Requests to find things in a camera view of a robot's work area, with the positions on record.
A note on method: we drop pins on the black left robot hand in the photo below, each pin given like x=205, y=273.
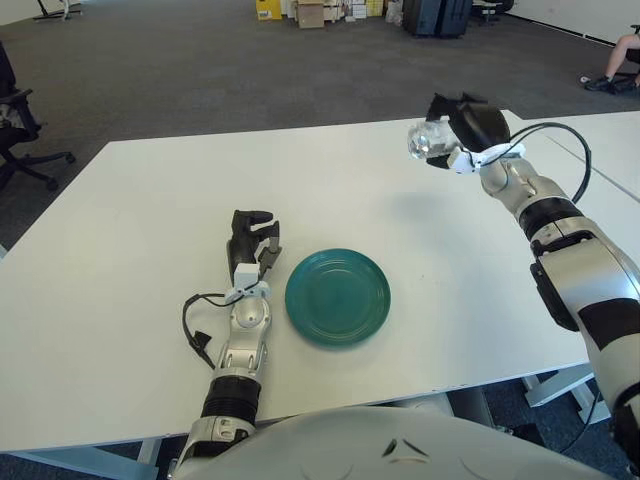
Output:
x=243, y=242

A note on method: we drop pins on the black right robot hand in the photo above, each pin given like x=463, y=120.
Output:
x=480, y=125

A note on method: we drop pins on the clear plastic water bottle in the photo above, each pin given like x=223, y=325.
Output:
x=425, y=140

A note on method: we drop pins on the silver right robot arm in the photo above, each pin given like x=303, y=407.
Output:
x=600, y=280

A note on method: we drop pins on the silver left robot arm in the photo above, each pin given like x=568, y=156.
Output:
x=247, y=317

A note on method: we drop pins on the green round plate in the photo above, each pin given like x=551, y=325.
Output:
x=337, y=300

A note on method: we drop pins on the black suitcase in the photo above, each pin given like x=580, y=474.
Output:
x=454, y=17

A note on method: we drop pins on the black distant office chair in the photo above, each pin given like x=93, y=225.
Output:
x=491, y=11

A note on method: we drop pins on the black cabinet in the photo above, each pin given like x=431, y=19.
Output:
x=421, y=16

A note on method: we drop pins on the white plastic bag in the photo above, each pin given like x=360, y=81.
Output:
x=394, y=14

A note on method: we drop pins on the seated person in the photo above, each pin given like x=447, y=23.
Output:
x=619, y=50

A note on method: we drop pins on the stack of white boxes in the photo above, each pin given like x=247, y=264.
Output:
x=354, y=9

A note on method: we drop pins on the brown cardboard box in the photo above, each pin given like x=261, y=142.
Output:
x=310, y=16

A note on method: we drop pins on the grey robot torso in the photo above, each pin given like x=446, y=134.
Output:
x=350, y=450

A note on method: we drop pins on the yellow cardboard box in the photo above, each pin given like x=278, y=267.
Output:
x=269, y=9

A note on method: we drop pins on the black empty office chair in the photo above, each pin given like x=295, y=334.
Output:
x=7, y=70

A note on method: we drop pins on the distant desk frame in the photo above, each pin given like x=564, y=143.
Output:
x=47, y=11

